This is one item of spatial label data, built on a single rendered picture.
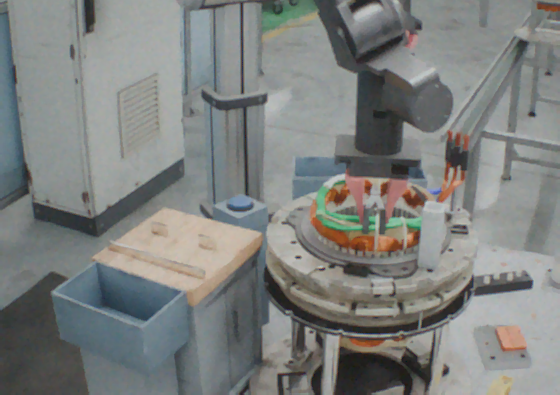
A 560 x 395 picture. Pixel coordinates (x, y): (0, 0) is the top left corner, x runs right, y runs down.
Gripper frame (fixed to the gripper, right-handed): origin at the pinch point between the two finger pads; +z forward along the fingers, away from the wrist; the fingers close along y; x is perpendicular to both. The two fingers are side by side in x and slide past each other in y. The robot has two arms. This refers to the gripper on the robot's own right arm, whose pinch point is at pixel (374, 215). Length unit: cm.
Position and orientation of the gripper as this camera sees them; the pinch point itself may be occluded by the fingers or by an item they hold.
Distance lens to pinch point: 93.5
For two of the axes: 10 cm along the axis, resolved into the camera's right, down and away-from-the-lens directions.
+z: 0.0, 9.0, 4.3
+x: 1.2, -4.2, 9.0
